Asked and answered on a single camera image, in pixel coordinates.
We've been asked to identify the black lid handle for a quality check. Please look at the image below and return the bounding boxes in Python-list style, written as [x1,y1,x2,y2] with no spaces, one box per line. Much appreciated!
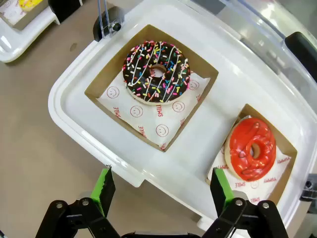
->
[284,31,317,78]

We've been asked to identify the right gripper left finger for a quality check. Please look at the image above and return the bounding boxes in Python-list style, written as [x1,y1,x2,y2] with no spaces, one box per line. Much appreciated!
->
[34,167,117,238]

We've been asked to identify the red glazed donut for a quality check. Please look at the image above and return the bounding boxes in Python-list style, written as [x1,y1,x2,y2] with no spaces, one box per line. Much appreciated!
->
[224,118,277,181]

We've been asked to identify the clear display tray lid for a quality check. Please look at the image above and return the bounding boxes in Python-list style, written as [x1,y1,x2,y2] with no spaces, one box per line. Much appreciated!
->
[98,0,317,105]

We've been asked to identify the yellow sprinkle donut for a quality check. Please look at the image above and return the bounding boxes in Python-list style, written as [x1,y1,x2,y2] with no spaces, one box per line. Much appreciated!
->
[18,0,44,12]

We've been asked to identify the white smiley paper liner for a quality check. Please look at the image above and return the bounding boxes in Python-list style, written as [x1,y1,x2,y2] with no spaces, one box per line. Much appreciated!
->
[207,115,292,204]
[96,71,211,151]
[0,0,27,25]

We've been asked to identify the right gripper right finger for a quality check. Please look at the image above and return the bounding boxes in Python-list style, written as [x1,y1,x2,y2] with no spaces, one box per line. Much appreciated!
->
[202,167,290,238]

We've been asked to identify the white display tray base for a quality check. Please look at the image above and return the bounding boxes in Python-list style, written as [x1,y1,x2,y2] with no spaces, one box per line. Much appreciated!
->
[0,0,61,63]
[48,0,317,231]

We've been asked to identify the brown cardboard donut box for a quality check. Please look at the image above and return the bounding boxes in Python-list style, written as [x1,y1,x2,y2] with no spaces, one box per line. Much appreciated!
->
[0,0,50,31]
[84,24,219,152]
[205,103,298,207]

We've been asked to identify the black lid hinge knob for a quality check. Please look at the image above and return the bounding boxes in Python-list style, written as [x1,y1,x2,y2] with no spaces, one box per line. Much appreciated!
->
[300,173,317,202]
[93,6,122,42]

